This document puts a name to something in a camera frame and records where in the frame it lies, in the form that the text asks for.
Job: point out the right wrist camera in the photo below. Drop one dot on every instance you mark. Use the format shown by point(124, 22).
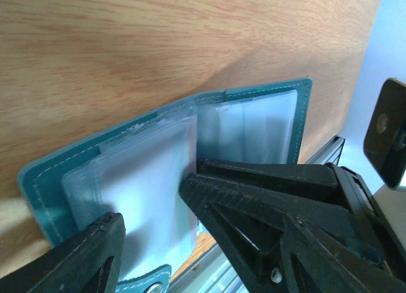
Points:
point(384, 142)

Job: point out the teal leather card holder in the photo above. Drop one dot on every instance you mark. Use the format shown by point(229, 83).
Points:
point(135, 168)

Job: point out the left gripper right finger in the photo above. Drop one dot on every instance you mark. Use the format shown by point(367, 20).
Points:
point(315, 262)

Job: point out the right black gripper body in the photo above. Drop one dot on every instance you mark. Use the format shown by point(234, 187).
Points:
point(370, 218)

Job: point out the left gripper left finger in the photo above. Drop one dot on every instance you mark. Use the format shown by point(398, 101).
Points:
point(89, 261)

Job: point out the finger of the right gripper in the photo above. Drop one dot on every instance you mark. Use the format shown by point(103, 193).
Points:
point(248, 221)
point(311, 181)

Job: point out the aluminium front rail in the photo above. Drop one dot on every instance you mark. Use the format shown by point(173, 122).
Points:
point(243, 206)

